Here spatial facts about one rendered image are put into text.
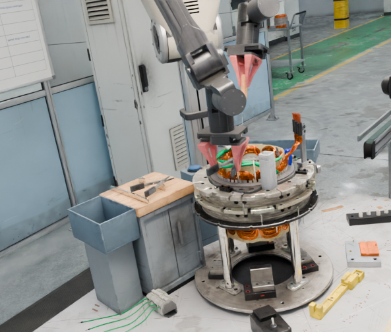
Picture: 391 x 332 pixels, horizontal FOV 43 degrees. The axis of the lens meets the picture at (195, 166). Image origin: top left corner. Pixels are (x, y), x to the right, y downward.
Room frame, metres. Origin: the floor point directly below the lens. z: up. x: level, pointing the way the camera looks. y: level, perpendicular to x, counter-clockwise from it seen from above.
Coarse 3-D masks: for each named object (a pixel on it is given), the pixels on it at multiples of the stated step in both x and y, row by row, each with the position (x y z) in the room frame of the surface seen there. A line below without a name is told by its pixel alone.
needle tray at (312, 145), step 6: (264, 144) 1.59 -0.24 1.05; (270, 144) 1.58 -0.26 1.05; (276, 144) 1.58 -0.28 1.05; (282, 144) 1.57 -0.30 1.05; (288, 144) 1.56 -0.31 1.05; (306, 144) 1.54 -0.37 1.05; (312, 144) 1.53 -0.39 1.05; (318, 144) 1.51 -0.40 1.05; (300, 150) 1.44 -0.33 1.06; (306, 150) 1.44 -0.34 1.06; (312, 150) 1.43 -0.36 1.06; (318, 150) 1.50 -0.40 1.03; (300, 156) 1.44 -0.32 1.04; (312, 156) 1.43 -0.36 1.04
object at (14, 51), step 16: (0, 0) 3.26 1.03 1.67; (16, 0) 3.35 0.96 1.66; (32, 0) 3.44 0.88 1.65; (0, 16) 3.24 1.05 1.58; (16, 16) 3.33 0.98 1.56; (32, 16) 3.41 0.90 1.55; (0, 32) 3.22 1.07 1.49; (16, 32) 3.31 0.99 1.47; (32, 32) 3.39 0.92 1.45; (0, 48) 3.20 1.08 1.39; (16, 48) 3.28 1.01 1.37; (32, 48) 3.37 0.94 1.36; (0, 64) 3.18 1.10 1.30; (16, 64) 3.26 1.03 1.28; (32, 64) 3.35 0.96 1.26; (48, 64) 3.44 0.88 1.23; (0, 80) 3.15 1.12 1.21; (16, 80) 3.24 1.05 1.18; (32, 80) 3.33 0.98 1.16
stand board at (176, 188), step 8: (144, 176) 1.41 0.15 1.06; (152, 176) 1.40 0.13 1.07; (160, 176) 1.39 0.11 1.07; (168, 176) 1.38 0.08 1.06; (128, 184) 1.36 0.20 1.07; (168, 184) 1.31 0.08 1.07; (176, 184) 1.30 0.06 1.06; (184, 184) 1.29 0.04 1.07; (192, 184) 1.29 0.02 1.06; (104, 192) 1.32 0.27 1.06; (112, 192) 1.31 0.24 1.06; (136, 192) 1.29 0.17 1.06; (160, 192) 1.26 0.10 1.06; (168, 192) 1.25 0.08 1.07; (176, 192) 1.25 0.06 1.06; (184, 192) 1.27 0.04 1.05; (120, 200) 1.25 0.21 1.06; (128, 200) 1.24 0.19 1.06; (136, 200) 1.23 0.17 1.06; (152, 200) 1.21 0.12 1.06; (160, 200) 1.22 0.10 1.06; (168, 200) 1.23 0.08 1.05; (136, 208) 1.18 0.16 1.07; (144, 208) 1.18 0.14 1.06; (152, 208) 1.20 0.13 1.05; (136, 216) 1.18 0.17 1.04
